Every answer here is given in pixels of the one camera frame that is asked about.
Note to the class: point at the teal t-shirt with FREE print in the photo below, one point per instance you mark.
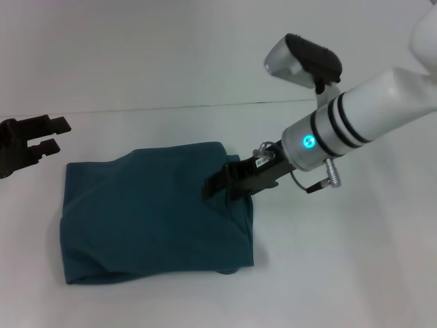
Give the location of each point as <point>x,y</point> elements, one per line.
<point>153,215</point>

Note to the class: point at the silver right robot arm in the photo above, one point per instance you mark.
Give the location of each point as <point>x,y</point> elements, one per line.
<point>358,116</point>

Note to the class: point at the right wrist camera housing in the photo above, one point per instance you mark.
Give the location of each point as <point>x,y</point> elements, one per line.
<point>304,63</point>

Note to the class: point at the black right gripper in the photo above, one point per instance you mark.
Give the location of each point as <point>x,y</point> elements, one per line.
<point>259,171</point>

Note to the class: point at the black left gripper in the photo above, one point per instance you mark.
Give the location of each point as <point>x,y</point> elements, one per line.
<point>13,147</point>

